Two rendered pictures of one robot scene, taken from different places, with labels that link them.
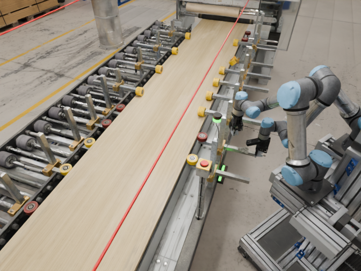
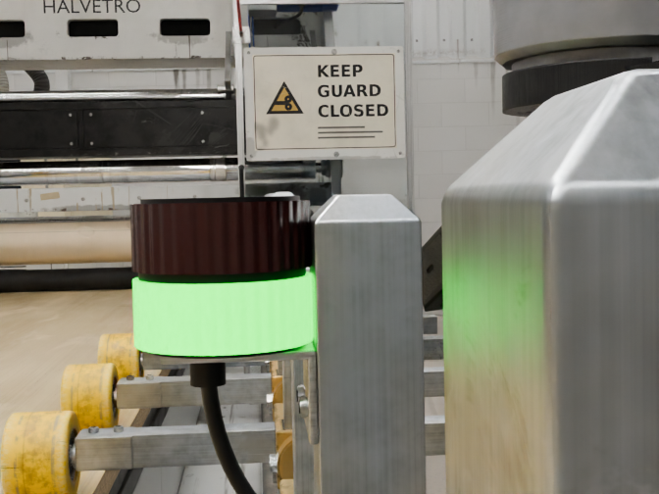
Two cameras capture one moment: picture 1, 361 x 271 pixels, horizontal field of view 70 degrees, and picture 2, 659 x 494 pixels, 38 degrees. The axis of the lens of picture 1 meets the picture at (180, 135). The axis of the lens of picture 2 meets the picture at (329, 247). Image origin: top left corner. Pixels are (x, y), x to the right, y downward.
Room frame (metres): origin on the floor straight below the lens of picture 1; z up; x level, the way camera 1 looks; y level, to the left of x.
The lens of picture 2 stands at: (1.10, -0.16, 1.17)
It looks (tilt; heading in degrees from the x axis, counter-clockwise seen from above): 3 degrees down; 336
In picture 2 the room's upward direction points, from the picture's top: 1 degrees counter-clockwise
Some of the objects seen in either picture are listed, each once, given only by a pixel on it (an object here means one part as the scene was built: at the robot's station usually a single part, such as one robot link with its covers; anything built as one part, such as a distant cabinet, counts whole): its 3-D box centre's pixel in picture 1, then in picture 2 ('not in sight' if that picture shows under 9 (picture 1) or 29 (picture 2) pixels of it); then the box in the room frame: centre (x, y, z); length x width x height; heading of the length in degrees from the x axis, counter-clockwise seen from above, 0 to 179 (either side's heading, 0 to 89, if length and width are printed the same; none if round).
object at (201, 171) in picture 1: (203, 168); not in sight; (0.91, -0.13, 1.18); 0.07 x 0.07 x 0.08; 70
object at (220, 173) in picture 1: (218, 172); not in sight; (1.18, -0.27, 0.82); 0.43 x 0.03 x 0.04; 70
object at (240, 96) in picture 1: (240, 101); not in sight; (1.37, -0.39, 1.31); 0.09 x 0.08 x 0.11; 25
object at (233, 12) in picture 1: (226, 11); (88, 242); (4.03, -0.67, 1.05); 1.43 x 0.12 x 0.12; 70
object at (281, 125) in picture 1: (282, 128); not in sight; (1.32, -0.68, 1.12); 0.11 x 0.11 x 0.08; 1
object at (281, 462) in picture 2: not in sight; (303, 445); (1.89, -0.48, 0.95); 0.13 x 0.06 x 0.05; 160
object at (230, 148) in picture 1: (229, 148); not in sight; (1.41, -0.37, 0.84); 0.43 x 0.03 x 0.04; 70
